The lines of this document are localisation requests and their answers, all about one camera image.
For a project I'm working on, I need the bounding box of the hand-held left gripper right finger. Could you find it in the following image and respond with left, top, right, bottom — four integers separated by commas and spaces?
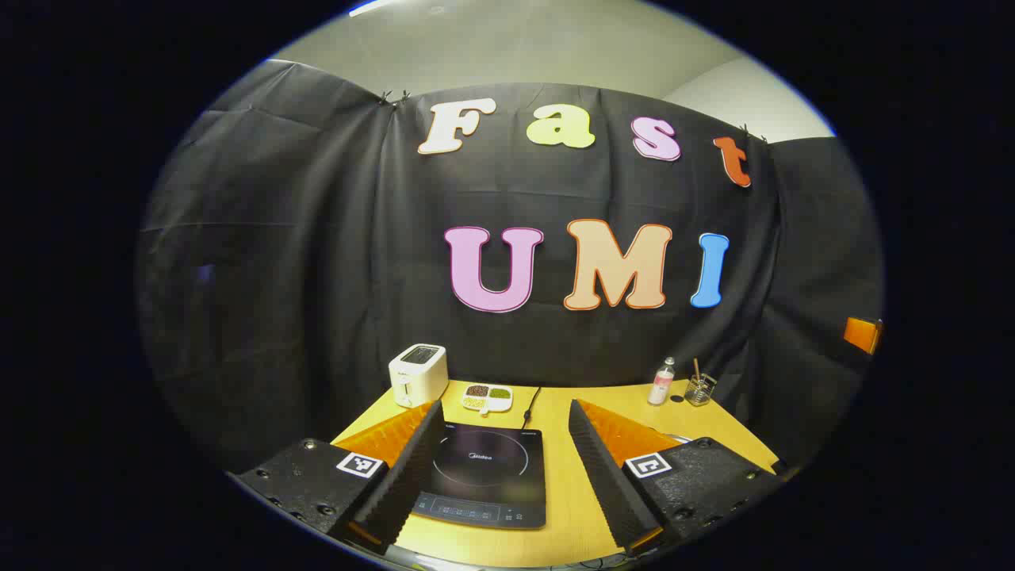
567, 398, 787, 558

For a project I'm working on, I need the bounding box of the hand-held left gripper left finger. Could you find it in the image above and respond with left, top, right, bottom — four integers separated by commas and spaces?
228, 399, 446, 555

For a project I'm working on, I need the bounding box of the black induction cooktop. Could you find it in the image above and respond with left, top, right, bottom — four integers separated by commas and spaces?
411, 420, 548, 531

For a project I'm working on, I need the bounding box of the white toaster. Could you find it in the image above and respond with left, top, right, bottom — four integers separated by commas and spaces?
388, 343, 450, 409

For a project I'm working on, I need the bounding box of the clear bottle with pink label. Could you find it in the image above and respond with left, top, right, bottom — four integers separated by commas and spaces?
647, 357, 676, 407

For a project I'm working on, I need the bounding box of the white divided dish with beans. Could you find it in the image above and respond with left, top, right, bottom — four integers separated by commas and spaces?
462, 383, 514, 416

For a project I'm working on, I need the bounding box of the black backdrop cloth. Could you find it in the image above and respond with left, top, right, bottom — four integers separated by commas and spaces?
135, 59, 885, 477

